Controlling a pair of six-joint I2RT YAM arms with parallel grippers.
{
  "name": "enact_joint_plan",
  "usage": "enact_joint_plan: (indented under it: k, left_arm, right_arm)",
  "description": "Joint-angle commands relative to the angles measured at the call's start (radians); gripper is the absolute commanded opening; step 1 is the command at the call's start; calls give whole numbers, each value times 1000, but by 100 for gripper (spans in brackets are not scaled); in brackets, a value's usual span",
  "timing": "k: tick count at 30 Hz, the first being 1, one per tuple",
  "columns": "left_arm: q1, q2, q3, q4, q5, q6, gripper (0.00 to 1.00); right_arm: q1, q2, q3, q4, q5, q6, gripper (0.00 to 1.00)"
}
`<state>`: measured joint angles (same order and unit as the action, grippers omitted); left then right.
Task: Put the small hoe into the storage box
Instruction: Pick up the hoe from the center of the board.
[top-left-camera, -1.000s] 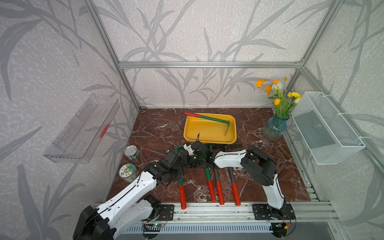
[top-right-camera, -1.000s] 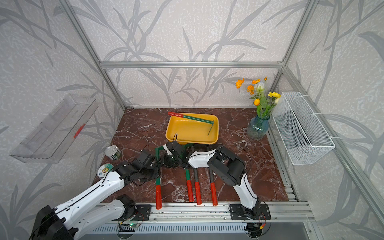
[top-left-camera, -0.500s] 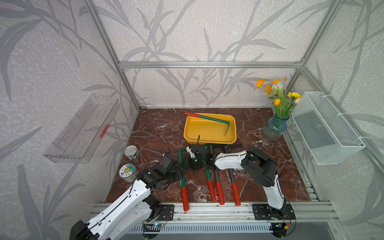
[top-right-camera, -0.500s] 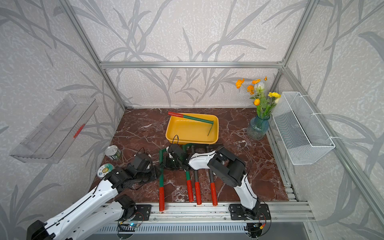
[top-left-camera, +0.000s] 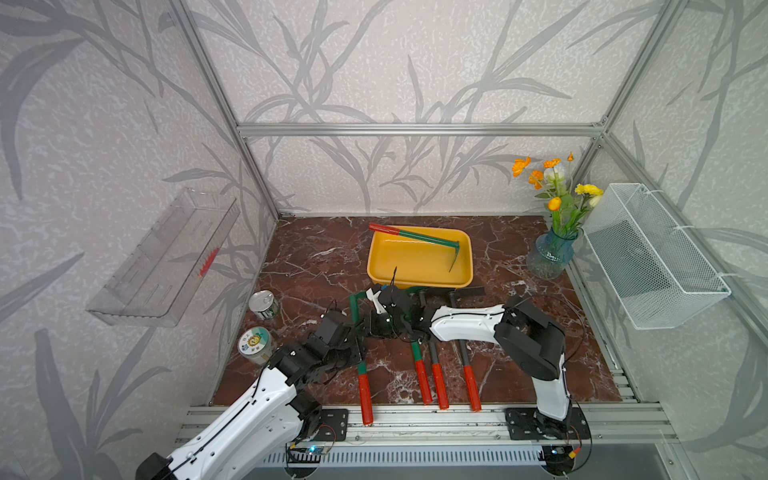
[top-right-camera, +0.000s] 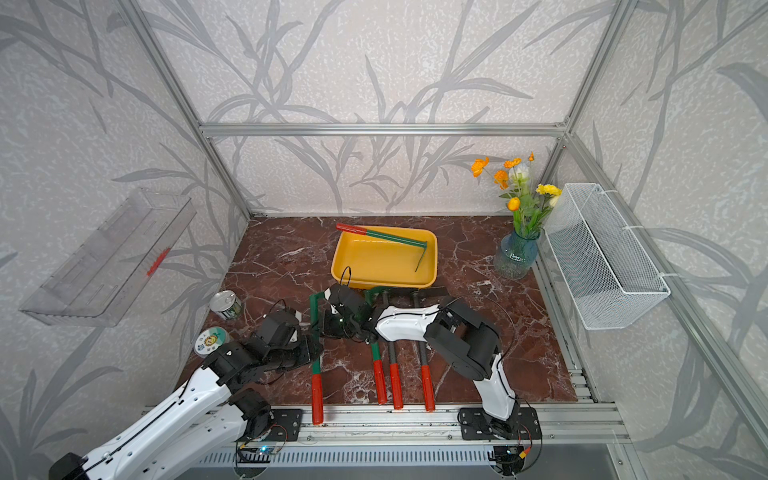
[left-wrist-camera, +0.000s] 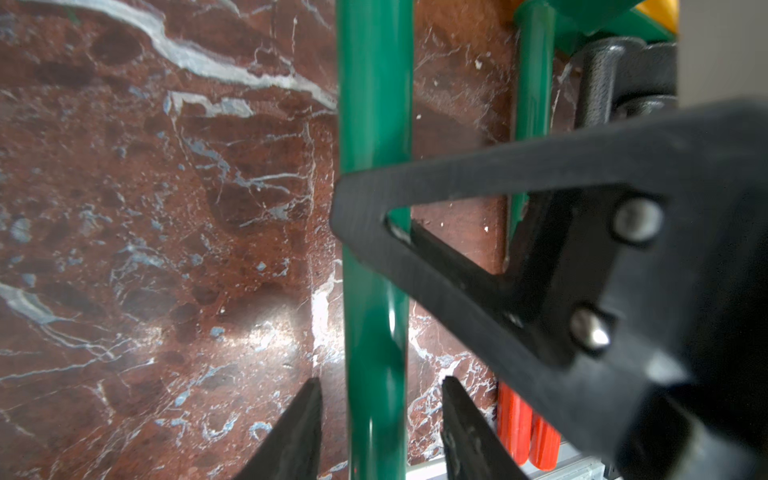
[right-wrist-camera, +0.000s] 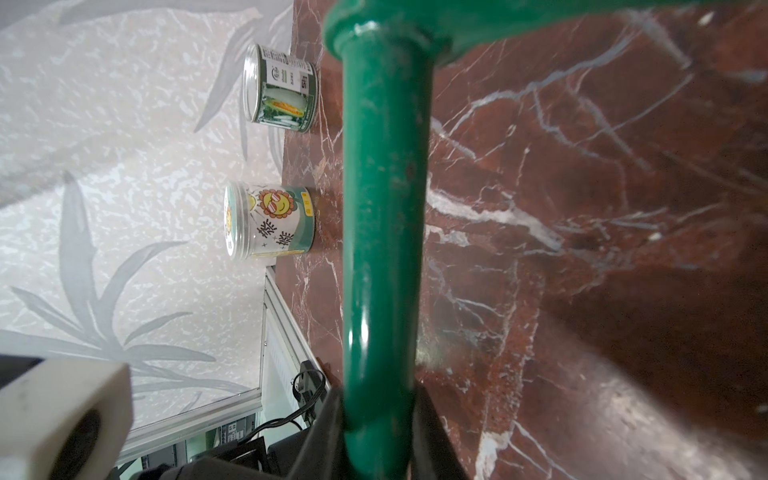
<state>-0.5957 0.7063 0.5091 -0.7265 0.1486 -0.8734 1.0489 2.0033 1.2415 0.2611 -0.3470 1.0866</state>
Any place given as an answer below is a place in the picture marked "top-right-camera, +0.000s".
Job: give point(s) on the aluminium front rail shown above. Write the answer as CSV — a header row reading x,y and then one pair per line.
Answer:
x,y
358,425

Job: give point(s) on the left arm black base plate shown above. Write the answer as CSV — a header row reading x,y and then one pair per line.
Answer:
x,y
277,425

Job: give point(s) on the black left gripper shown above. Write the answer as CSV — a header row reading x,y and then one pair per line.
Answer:
x,y
305,346

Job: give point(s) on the lying green label can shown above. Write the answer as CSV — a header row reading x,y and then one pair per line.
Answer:
x,y
209,340

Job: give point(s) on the yellow plastic storage box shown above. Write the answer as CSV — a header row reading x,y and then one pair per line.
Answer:
x,y
363,262

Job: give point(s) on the white wire mesh basket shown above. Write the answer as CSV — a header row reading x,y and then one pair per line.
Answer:
x,y
608,273

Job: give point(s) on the green small hoe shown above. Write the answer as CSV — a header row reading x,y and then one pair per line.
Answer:
x,y
363,231
381,390
316,368

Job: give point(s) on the upright metal tin can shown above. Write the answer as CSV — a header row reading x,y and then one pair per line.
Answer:
x,y
226,305

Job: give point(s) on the orange yellow artificial flowers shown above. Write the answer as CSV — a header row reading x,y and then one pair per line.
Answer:
x,y
530,205

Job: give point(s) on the clear plastic wall shelf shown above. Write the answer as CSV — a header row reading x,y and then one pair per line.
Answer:
x,y
98,283

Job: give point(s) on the blue glass vase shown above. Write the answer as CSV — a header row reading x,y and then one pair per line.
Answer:
x,y
516,255

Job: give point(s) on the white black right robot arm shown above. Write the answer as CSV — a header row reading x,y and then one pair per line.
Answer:
x,y
469,343

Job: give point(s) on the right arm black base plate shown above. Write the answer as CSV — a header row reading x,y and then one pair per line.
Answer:
x,y
476,424

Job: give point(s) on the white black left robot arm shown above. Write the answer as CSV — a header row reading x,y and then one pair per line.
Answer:
x,y
216,405

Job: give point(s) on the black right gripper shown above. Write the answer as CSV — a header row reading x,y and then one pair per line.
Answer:
x,y
325,324

